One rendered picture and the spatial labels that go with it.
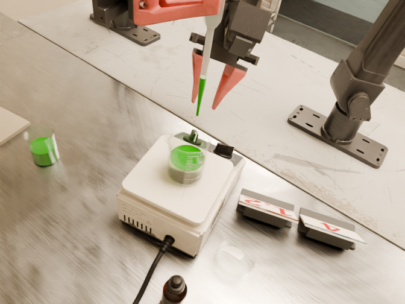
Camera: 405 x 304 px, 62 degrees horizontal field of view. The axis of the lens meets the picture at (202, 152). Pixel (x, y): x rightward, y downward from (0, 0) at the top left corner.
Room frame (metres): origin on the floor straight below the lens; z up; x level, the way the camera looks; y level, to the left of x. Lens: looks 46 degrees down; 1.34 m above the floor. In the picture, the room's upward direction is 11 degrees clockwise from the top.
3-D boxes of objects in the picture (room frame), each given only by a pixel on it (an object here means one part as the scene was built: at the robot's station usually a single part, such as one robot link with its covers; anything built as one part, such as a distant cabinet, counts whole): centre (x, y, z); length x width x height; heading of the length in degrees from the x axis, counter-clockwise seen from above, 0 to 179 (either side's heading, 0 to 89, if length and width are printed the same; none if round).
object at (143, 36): (0.83, 0.26, 0.94); 0.20 x 0.07 x 0.08; 62
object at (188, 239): (0.32, 0.02, 0.94); 0.22 x 0.13 x 0.08; 163
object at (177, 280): (0.16, 0.00, 0.93); 0.03 x 0.03 x 0.07
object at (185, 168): (0.30, 0.02, 1.02); 0.06 x 0.05 x 0.08; 115
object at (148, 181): (0.30, 0.02, 0.98); 0.12 x 0.12 x 0.01; 73
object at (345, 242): (0.31, -0.21, 0.92); 0.09 x 0.06 x 0.04; 80
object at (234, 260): (0.22, -0.07, 0.91); 0.06 x 0.06 x 0.02
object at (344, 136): (0.54, -0.27, 0.94); 0.20 x 0.07 x 0.08; 62
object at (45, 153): (0.35, 0.25, 0.93); 0.04 x 0.04 x 0.06
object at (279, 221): (0.32, -0.12, 0.92); 0.09 x 0.06 x 0.04; 80
